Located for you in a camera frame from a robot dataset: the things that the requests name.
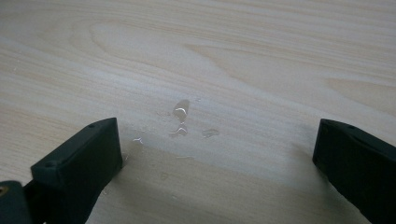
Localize water drops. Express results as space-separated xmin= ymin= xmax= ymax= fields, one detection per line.
xmin=155 ymin=98 xmax=220 ymax=139

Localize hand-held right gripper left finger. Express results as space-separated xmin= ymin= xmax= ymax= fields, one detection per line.
xmin=30 ymin=117 xmax=123 ymax=224

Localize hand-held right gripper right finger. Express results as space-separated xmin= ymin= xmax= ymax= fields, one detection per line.
xmin=312 ymin=118 xmax=396 ymax=224

